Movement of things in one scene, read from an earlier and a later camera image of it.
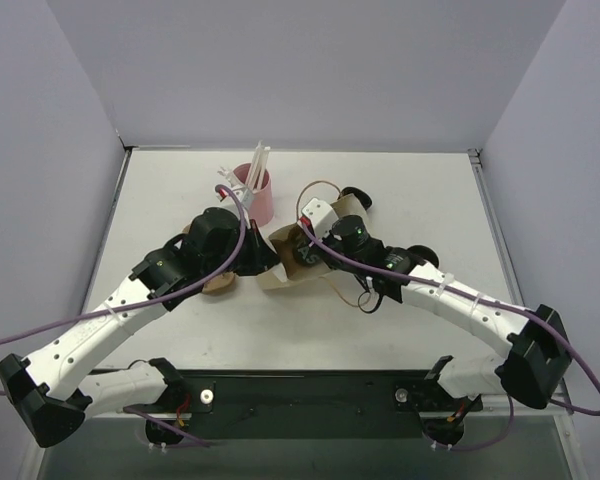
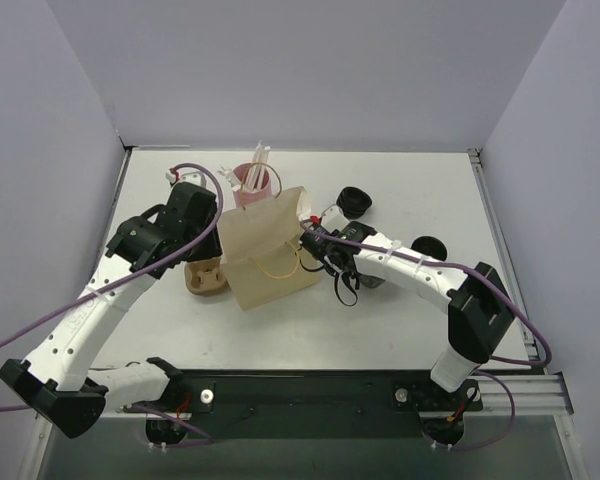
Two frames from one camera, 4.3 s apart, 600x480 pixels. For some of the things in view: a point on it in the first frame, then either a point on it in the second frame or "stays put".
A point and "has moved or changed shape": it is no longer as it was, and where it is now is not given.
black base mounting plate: [311, 403] stays put
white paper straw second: [261, 173] stays put
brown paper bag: [286, 270] has moved or changed shape
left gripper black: [255, 248] -> [210, 245]
